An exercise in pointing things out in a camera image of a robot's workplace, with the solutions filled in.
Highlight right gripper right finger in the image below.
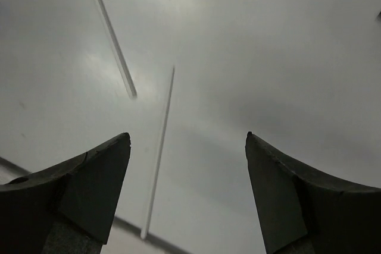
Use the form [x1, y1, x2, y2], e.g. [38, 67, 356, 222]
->
[245, 133, 380, 253]

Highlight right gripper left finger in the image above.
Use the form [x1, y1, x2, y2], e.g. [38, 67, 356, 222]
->
[1, 133, 131, 253]

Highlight white chopstick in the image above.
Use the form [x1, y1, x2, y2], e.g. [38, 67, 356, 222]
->
[140, 66, 176, 240]
[95, 0, 138, 99]

